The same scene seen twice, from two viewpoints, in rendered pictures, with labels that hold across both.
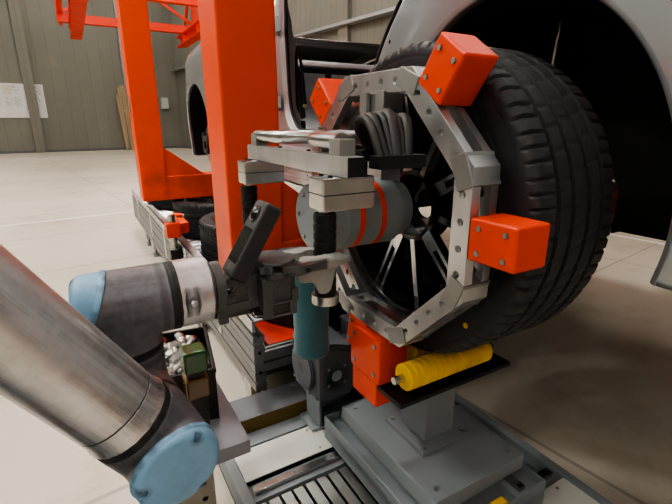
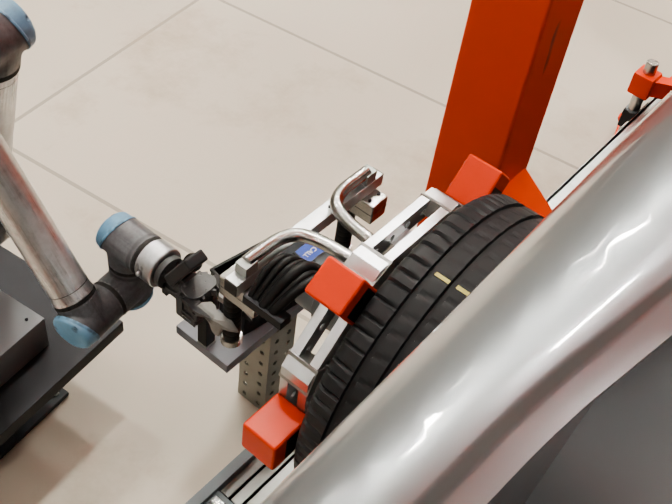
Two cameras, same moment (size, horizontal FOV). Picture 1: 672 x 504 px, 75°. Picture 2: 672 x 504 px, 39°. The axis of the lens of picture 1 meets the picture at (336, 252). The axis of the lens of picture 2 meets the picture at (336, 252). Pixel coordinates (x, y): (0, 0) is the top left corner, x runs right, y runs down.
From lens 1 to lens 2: 166 cm
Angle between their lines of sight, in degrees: 60
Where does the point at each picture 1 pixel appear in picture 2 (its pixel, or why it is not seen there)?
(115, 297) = (111, 240)
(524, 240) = (248, 435)
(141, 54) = not seen: outside the picture
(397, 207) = not seen: hidden behind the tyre
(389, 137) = (267, 289)
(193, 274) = (145, 259)
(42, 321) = (31, 247)
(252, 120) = (477, 121)
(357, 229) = not seen: hidden behind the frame
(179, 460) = (67, 329)
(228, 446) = (214, 355)
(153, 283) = (128, 248)
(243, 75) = (482, 73)
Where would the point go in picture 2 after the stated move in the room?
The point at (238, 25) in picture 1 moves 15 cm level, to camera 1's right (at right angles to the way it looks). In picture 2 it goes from (493, 21) to (529, 69)
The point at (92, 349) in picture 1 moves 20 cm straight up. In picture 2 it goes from (48, 266) to (35, 192)
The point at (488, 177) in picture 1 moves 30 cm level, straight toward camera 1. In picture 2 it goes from (295, 382) to (112, 372)
